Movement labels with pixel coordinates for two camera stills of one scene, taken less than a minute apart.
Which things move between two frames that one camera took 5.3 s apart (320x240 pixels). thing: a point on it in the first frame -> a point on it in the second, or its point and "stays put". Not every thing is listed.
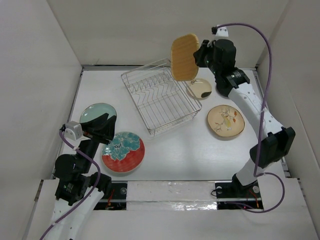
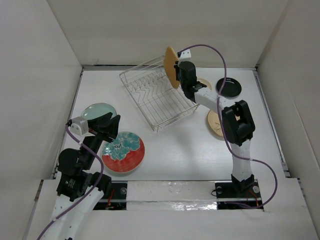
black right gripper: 205,46 -> 177,66
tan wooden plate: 184,66 -> 170,58
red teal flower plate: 125,153 stays put
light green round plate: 96,109 stays put
